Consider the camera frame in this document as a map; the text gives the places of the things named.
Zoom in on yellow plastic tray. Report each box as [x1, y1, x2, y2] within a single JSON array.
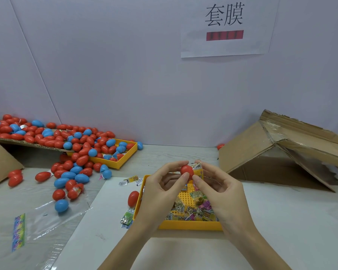
[[132, 174, 224, 232]]

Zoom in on clear bag with coloured label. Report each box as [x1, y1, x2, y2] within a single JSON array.
[[11, 193, 89, 252]]

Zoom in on person's right hand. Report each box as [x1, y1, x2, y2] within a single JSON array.
[[191, 159, 259, 244]]

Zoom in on brown cardboard sheet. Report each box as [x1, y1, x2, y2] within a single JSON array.
[[0, 136, 69, 153]]

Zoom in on single red plastic egg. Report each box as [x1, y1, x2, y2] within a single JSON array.
[[180, 164, 196, 178]]

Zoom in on tall brown cardboard box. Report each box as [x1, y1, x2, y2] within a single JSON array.
[[0, 134, 25, 189]]

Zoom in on pile of plastic eggs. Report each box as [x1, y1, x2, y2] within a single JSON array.
[[0, 113, 145, 215]]

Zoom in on person's left hand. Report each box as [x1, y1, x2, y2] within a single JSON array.
[[136, 159, 193, 237]]

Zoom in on white paper sign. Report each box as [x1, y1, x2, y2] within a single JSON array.
[[180, 0, 282, 59]]

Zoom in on torn flattened cardboard box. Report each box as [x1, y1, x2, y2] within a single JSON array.
[[216, 109, 338, 192]]

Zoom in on yellow tray under eggs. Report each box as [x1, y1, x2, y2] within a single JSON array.
[[89, 137, 139, 170]]

